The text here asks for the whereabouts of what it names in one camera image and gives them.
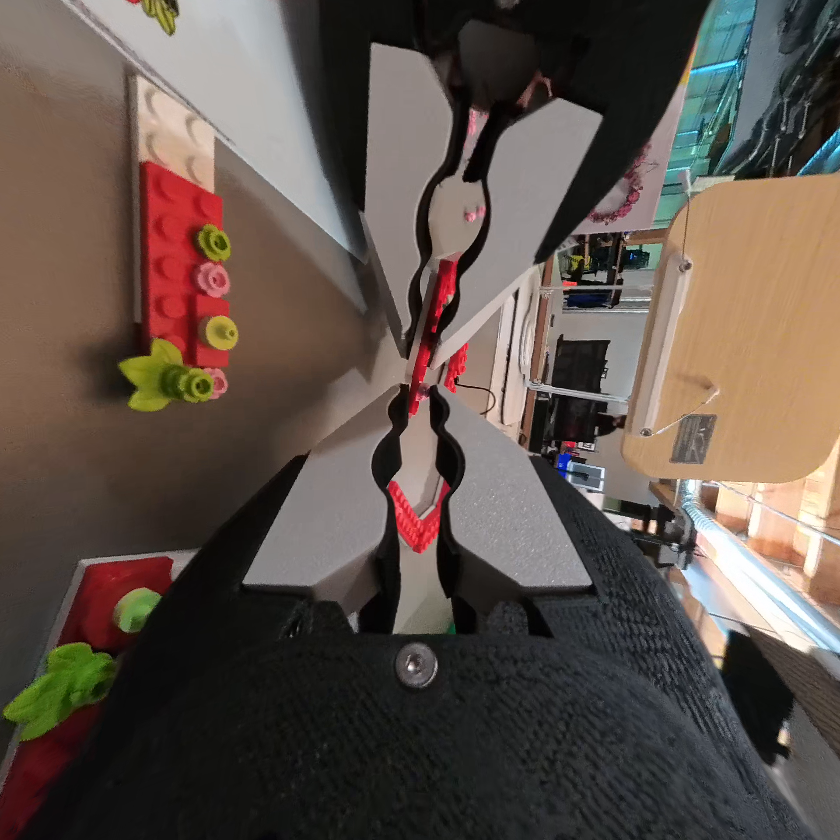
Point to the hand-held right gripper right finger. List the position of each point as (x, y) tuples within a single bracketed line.
[(518, 525)]

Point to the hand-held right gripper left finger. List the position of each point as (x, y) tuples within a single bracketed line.
[(321, 525)]

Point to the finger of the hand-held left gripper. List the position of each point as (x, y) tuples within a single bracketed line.
[(400, 144), (531, 184)]

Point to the red lego plate strip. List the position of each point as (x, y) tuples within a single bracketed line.
[(420, 371)]

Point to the lego set box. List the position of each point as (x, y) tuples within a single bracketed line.
[(630, 190)]

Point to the lego instruction booklet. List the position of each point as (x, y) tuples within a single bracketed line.
[(262, 79)]

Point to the red lego strip with flowers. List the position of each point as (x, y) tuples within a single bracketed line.
[(174, 216), (98, 584)]

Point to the black monitor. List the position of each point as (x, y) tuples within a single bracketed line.
[(577, 367)]

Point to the red lego heart frame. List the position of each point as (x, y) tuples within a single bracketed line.
[(417, 535)]

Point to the silver ventilation duct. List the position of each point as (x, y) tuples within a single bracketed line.
[(754, 564)]

